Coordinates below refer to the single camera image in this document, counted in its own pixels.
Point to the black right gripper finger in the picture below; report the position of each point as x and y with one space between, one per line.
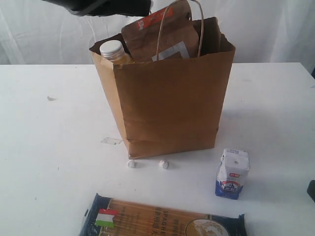
311 189

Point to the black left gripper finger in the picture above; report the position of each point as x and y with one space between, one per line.
101 8

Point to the yellow millet bottle white cap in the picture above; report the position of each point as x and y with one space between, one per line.
114 51

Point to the brown snack pouch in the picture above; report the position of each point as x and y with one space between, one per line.
163 35

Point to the brown paper bag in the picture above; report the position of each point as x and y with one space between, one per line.
171 105

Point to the small white blue milk carton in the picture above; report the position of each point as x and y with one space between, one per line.
232 173

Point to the clear tape piece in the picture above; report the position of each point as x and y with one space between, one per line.
111 141

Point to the small white wrapped candy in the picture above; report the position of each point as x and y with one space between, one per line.
164 164
131 164

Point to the spaghetti packet dark blue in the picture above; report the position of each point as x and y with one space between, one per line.
112 217

